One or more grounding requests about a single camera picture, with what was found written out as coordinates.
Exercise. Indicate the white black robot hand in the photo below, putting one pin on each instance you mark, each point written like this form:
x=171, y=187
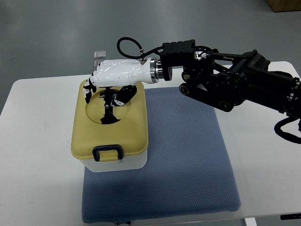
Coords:
x=122, y=73

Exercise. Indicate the yellow box lid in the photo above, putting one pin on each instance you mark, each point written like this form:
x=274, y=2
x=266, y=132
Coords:
x=96, y=128

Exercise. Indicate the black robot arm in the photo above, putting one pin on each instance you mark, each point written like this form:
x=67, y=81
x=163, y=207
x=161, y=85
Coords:
x=224, y=81

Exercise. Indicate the white storage box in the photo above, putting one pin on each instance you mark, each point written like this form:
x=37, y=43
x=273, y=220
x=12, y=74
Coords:
x=127, y=163

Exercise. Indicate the brown cardboard box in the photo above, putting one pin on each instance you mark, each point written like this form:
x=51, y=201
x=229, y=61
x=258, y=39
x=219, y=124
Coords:
x=284, y=5

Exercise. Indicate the lower metal floor plate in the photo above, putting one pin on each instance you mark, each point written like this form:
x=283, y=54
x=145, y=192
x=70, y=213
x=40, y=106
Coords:
x=97, y=62

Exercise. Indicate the metal floor plate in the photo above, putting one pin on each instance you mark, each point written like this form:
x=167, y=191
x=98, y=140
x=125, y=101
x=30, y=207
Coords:
x=97, y=62
x=99, y=54

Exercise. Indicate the upper metal floor plate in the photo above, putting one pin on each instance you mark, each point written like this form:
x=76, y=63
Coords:
x=99, y=54

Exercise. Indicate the blue padded mat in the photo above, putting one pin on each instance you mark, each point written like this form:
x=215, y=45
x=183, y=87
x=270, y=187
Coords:
x=188, y=170

